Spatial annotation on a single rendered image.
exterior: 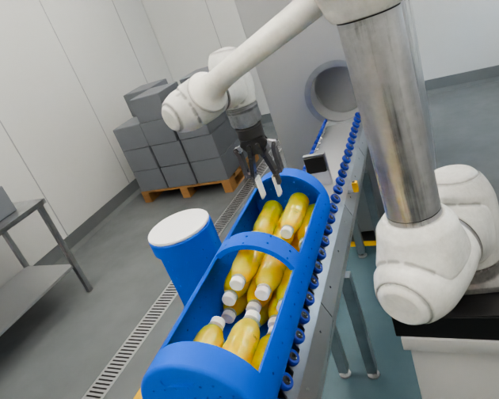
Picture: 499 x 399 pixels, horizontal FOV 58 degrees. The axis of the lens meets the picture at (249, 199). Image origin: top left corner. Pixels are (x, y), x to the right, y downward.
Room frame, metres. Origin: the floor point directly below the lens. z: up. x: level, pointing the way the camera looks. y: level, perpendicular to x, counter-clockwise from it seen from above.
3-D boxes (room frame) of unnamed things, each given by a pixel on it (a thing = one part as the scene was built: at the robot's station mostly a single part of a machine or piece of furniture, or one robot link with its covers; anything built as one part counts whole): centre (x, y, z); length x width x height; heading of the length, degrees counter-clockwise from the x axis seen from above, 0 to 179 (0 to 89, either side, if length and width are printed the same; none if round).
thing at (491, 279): (0.86, -0.45, 1.10); 0.22 x 0.18 x 0.06; 155
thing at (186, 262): (1.75, 0.33, 0.59); 0.28 x 0.28 x 0.88
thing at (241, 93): (1.22, -0.06, 1.63); 0.13 x 0.11 x 0.16; 130
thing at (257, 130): (1.23, -0.07, 1.45); 0.08 x 0.07 x 0.09; 63
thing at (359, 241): (2.51, -0.59, 0.31); 0.06 x 0.06 x 0.63; 63
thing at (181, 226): (1.75, 0.33, 1.03); 0.28 x 0.28 x 0.01
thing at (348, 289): (1.57, -0.27, 0.31); 0.06 x 0.06 x 0.63; 63
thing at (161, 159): (5.01, 0.44, 0.59); 1.20 x 0.80 x 1.19; 59
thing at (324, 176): (1.85, -0.34, 1.00); 0.10 x 0.04 x 0.15; 63
